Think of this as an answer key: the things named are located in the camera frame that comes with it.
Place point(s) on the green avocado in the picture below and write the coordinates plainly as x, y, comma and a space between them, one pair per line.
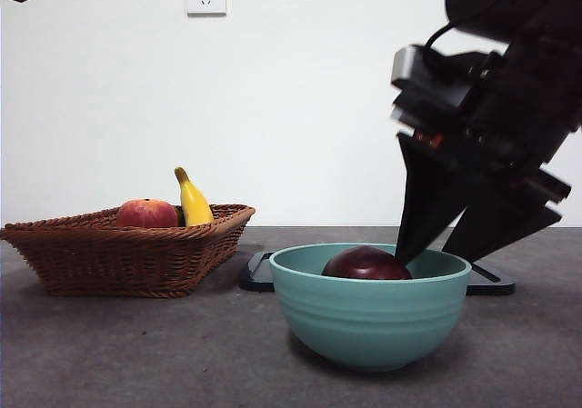
180, 218

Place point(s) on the dark red plum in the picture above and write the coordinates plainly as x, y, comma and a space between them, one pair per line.
364, 265

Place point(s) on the brown wicker basket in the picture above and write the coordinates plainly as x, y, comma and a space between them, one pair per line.
118, 262

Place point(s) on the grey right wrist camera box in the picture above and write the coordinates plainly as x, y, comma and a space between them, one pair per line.
436, 85

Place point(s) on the dark rectangular tray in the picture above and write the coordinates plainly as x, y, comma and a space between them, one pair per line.
255, 281

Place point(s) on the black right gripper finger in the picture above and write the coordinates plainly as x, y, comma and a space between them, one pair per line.
423, 199
495, 226

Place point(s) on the teal ribbed bowl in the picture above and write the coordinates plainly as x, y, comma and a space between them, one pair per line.
370, 321

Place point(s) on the yellow banana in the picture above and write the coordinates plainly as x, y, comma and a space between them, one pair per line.
194, 205

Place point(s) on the red yellow apple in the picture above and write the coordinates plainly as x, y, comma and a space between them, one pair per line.
147, 215

